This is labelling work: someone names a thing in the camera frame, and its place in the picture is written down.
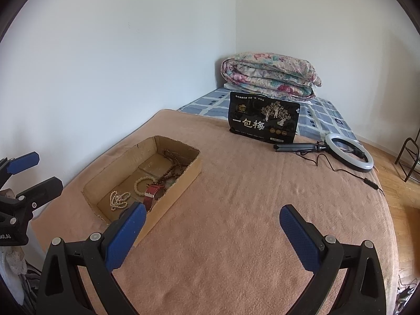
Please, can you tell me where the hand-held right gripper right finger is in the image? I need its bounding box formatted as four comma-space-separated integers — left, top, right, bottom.
279, 204, 387, 315

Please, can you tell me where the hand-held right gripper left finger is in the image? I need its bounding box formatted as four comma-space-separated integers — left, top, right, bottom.
37, 202, 148, 315

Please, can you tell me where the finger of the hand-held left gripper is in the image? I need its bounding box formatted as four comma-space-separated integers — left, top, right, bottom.
0, 152, 40, 186
0, 176, 64, 219

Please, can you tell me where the green bead bracelet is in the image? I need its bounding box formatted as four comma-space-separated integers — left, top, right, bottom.
134, 176, 157, 197

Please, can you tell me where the cardboard box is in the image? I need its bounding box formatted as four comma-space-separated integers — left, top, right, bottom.
83, 135, 202, 246

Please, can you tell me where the brown wooden bead necklace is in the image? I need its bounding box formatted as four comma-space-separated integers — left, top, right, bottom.
157, 149, 191, 187

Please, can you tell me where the white lace cloth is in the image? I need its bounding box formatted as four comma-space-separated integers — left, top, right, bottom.
0, 246, 28, 306

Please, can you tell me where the black tripod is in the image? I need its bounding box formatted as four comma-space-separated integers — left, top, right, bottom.
273, 142, 329, 154

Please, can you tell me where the black snack bag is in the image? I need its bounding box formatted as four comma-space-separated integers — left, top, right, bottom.
228, 91, 301, 145

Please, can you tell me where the black metal rack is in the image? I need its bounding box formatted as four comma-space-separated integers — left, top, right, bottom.
395, 137, 420, 182

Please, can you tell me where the blue checked bedsheet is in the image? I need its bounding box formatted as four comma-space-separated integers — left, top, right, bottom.
177, 88, 358, 145

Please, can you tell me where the folded floral quilt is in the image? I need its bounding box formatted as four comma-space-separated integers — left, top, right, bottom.
220, 51, 323, 99

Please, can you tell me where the white pearl necklace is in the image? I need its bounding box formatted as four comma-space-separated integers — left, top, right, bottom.
109, 190, 132, 211

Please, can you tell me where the red watch strap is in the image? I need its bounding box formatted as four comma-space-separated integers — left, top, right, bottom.
143, 184, 165, 214

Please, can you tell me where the black cable with inline switch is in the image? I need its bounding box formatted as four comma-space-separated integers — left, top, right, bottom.
295, 151, 384, 194

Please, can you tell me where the white ring light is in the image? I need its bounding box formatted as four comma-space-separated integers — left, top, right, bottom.
325, 133, 375, 171

